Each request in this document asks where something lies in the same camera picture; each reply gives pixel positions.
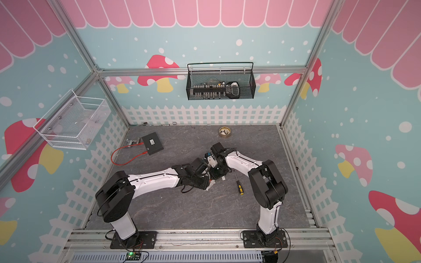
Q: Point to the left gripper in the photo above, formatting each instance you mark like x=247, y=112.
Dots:
x=204, y=185

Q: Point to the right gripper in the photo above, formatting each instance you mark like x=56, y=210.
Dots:
x=214, y=176

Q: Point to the black yellow screwdriver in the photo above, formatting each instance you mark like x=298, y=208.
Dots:
x=239, y=185

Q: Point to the white alarm clock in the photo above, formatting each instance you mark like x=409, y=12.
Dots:
x=211, y=183

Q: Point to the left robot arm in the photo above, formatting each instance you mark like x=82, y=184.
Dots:
x=116, y=195

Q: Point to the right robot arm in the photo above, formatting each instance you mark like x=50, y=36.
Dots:
x=268, y=186

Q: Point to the brown tape roll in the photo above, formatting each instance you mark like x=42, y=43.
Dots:
x=225, y=132

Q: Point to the black connector strip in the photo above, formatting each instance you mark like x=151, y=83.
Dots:
x=208, y=91

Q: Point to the green lit circuit board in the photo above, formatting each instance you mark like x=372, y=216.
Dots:
x=133, y=256

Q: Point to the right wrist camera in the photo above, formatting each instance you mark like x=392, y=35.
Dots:
x=216, y=156

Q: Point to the black network switch box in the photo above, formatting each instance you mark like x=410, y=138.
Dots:
x=152, y=143

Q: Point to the metal bracket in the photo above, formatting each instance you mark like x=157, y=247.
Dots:
x=131, y=142

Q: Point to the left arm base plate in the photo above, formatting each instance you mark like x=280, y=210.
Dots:
x=140, y=240

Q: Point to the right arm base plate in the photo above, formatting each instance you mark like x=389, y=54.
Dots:
x=258, y=239

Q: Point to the black wire basket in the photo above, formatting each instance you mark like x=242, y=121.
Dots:
x=237, y=77

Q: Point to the aluminium rail frame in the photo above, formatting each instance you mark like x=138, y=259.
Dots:
x=308, y=245

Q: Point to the white wire basket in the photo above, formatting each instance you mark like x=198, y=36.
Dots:
x=73, y=122

